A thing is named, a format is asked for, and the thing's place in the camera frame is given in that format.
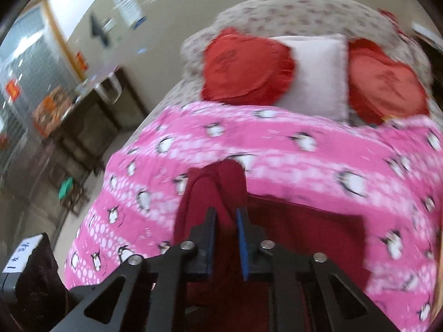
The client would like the dark red fleece garment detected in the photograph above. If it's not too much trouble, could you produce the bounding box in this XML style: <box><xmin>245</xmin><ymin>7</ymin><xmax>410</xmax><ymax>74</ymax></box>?
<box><xmin>173</xmin><ymin>161</ymin><xmax>370</xmax><ymax>331</ymax></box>

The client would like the wooden stool green cushion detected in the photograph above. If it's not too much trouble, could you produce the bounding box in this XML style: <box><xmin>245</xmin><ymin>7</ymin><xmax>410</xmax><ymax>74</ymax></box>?
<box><xmin>58</xmin><ymin>177</ymin><xmax>90</xmax><ymax>217</ymax></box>

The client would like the dark wooden desk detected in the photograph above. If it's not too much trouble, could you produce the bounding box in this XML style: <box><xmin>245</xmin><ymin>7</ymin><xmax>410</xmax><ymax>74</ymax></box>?
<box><xmin>32</xmin><ymin>65</ymin><xmax>150</xmax><ymax>174</ymax></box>

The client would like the pink penguin print blanket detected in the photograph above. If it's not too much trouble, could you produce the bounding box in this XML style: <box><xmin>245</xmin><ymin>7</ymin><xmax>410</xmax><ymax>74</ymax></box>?
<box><xmin>65</xmin><ymin>102</ymin><xmax>442</xmax><ymax>331</ymax></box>

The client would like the white tote bag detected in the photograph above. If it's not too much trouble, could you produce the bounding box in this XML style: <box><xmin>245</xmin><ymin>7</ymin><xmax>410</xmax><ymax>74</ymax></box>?
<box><xmin>94</xmin><ymin>72</ymin><xmax>123</xmax><ymax>105</ymax></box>

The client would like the large red heart pillow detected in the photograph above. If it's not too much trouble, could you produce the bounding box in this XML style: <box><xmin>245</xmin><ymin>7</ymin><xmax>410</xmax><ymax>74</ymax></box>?
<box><xmin>200</xmin><ymin>28</ymin><xmax>297</xmax><ymax>106</ymax></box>

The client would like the white square pillow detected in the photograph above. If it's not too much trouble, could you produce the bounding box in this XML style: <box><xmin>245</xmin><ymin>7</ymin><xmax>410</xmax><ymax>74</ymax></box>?
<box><xmin>273</xmin><ymin>34</ymin><xmax>349</xmax><ymax>122</ymax></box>

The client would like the small red heart pillow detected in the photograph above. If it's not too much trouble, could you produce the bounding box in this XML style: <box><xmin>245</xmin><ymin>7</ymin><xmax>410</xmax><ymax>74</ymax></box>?
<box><xmin>348</xmin><ymin>38</ymin><xmax>429</xmax><ymax>125</ymax></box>

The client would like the floral beige quilt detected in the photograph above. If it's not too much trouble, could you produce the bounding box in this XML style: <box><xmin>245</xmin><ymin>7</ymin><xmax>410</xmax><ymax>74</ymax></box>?
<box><xmin>128</xmin><ymin>0</ymin><xmax>433</xmax><ymax>143</ymax></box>

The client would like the white wall poster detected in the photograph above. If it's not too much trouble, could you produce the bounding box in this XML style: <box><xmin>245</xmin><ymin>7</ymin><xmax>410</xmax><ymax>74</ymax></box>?
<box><xmin>113</xmin><ymin>0</ymin><xmax>146</xmax><ymax>30</ymax></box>

